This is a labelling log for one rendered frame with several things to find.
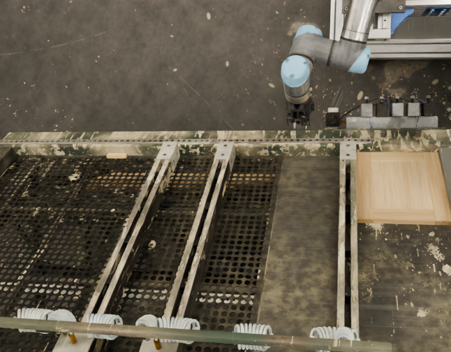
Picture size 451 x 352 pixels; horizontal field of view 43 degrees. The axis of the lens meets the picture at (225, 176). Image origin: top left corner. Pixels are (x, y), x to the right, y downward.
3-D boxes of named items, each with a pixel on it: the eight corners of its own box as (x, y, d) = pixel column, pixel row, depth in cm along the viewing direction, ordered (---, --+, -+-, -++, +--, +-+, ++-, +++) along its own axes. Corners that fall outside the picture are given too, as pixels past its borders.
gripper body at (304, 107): (286, 126, 179) (283, 108, 168) (288, 103, 182) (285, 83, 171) (311, 127, 178) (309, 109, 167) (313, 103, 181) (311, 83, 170)
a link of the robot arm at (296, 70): (313, 54, 155) (304, 80, 153) (314, 75, 165) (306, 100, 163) (285, 49, 158) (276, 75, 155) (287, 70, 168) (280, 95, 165)
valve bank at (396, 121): (440, 95, 249) (449, 93, 225) (438, 128, 250) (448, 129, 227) (323, 97, 259) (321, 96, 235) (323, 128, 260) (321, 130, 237)
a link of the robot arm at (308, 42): (333, 44, 167) (324, 75, 164) (296, 35, 169) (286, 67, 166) (336, 28, 160) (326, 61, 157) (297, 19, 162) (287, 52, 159)
